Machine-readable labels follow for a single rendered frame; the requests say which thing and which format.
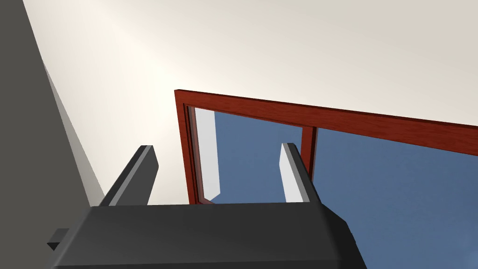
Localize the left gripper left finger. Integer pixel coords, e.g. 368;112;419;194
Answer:
98;145;159;207

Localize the red wooden framed window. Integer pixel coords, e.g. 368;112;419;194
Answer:
174;89;478;269

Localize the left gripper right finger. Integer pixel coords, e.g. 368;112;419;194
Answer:
279;142;322;204

